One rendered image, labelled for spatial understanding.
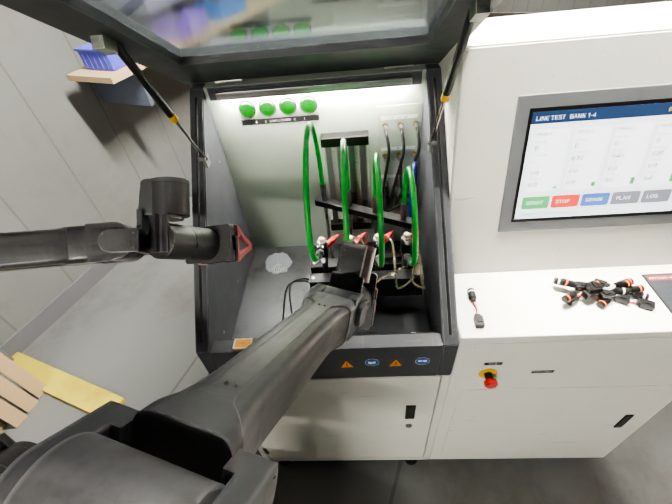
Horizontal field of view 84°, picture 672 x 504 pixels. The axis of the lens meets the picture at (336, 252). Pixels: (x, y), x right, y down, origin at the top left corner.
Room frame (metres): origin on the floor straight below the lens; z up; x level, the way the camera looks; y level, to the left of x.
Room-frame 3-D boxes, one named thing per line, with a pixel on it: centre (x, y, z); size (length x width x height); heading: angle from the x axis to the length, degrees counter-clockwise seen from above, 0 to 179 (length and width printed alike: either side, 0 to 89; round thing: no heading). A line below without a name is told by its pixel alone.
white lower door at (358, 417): (0.55, 0.06, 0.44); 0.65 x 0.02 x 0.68; 84
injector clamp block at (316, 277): (0.79, -0.08, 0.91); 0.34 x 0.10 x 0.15; 84
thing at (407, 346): (0.56, 0.06, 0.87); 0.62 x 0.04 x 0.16; 84
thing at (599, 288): (0.58, -0.68, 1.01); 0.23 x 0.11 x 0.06; 84
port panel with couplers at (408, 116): (1.04, -0.23, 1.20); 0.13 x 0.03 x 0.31; 84
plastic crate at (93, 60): (2.42, 1.09, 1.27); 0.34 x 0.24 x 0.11; 154
